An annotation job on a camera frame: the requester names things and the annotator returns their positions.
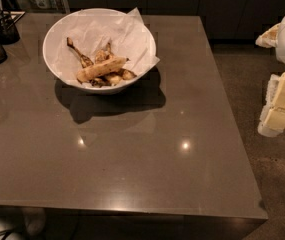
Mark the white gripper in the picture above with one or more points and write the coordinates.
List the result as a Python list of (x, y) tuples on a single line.
[(272, 122)]

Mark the yellow spotted banana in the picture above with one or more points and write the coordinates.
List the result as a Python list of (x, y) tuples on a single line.
[(100, 69)]

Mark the brown banana peel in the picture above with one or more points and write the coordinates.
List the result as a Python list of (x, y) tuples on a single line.
[(110, 79)]

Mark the white ceramic bowl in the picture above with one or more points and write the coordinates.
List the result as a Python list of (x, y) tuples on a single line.
[(97, 87)]

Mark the white paper liner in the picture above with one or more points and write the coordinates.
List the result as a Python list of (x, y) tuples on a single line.
[(92, 29)]

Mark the white object under table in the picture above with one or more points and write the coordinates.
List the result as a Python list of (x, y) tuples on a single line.
[(21, 223)]

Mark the black wire utensil holder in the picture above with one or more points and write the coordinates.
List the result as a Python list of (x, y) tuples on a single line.
[(8, 31)]

